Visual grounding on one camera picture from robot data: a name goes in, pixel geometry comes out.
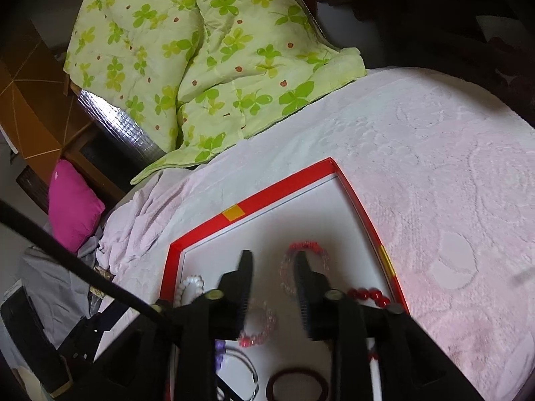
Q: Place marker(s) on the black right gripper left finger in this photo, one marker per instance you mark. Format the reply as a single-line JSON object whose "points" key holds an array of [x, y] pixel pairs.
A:
{"points": [[218, 314]]}

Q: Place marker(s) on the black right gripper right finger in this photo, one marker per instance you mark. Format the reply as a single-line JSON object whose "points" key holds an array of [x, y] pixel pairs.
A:
{"points": [[327, 314]]}

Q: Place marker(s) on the silver metal bangle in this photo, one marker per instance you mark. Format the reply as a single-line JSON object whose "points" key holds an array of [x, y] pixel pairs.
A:
{"points": [[239, 374]]}

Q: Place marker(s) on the dark maroon hair band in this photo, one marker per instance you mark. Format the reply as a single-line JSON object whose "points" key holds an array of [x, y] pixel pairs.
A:
{"points": [[297, 383]]}

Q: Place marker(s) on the grey bed sheet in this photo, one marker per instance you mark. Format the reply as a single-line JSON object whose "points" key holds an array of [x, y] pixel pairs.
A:
{"points": [[59, 297]]}

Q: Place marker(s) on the red shallow box tray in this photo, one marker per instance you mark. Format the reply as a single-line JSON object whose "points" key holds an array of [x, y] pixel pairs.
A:
{"points": [[315, 210]]}

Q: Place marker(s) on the magenta pillow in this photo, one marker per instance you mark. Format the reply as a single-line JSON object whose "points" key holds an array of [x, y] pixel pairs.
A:
{"points": [[74, 209]]}

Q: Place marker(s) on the pale pink towel blanket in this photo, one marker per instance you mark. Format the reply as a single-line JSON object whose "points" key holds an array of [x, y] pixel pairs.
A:
{"points": [[444, 169]]}

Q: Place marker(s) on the silver foil insulation panel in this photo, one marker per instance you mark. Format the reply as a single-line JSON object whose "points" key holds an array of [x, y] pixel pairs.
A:
{"points": [[126, 134]]}

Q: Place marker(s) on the brown wooden wardrobe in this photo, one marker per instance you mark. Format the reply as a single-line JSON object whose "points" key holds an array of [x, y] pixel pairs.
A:
{"points": [[41, 115]]}

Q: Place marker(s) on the green clover quilt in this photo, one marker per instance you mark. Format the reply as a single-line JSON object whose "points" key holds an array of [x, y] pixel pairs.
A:
{"points": [[199, 76]]}

